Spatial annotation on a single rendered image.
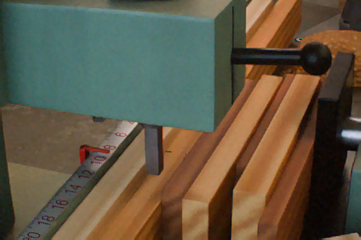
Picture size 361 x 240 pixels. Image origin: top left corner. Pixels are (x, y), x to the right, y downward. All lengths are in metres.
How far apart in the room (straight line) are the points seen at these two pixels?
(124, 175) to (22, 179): 0.32
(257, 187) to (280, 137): 0.07
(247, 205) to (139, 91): 0.09
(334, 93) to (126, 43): 0.15
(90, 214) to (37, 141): 2.21
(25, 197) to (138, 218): 0.32
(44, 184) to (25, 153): 1.80
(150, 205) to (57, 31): 0.12
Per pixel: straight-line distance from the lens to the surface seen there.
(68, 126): 2.79
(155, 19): 0.47
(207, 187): 0.52
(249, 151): 0.57
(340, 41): 0.83
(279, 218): 0.47
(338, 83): 0.57
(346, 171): 0.65
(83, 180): 0.53
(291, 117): 0.57
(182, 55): 0.47
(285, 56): 0.48
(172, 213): 0.54
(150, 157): 0.54
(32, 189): 0.83
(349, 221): 0.56
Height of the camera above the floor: 1.22
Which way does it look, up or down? 25 degrees down
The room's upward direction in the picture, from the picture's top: 1 degrees counter-clockwise
